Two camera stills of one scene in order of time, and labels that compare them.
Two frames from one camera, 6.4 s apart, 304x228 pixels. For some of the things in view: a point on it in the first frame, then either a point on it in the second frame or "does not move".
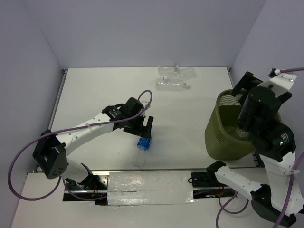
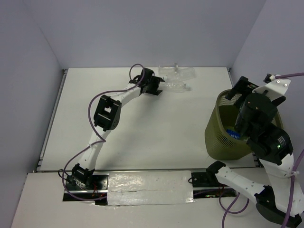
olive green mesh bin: [223, 140] does not move
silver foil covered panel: [146, 187] does not move
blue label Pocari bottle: [143, 143] to [233, 134]
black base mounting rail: [94, 188] does not move
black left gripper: [144, 131] to [156, 81]
